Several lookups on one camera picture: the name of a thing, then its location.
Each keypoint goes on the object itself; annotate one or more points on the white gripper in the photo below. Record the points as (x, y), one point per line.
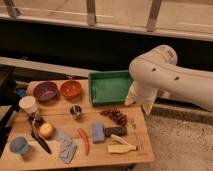
(143, 95)

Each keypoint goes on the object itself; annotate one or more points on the clear plastic fork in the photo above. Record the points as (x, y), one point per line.
(133, 124)

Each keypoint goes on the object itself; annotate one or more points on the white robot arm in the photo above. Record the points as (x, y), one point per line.
(158, 70)

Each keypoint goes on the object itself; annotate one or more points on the small metal cup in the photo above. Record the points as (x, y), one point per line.
(76, 112)

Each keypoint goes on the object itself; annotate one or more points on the white paper cup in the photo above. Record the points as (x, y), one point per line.
(28, 104)

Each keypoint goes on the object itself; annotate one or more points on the blue plastic cup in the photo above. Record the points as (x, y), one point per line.
(19, 145)

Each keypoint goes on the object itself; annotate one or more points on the brown pine cone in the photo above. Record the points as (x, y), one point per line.
(115, 115)

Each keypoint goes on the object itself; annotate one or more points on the green plastic tray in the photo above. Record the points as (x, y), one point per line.
(108, 87)

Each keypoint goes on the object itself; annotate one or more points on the dark grey block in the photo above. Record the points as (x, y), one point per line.
(119, 131)

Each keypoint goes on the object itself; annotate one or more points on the white plastic spoon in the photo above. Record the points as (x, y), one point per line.
(119, 139)

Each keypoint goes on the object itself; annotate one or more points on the blue sponge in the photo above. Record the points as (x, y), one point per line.
(98, 132)

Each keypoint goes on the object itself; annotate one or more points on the orange bowl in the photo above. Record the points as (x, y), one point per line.
(70, 89)

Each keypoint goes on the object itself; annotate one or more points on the red chili pepper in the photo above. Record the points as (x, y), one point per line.
(84, 137)

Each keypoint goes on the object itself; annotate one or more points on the wooden table board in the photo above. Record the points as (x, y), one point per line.
(58, 113)

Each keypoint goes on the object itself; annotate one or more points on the grey blue cloth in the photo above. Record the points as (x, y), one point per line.
(67, 146)

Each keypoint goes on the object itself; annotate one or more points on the purple bowl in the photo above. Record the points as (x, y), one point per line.
(45, 91)

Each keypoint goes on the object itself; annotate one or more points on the yellow red apple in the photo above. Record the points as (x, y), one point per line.
(46, 130)

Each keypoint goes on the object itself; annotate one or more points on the black handled knife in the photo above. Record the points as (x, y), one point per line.
(38, 138)

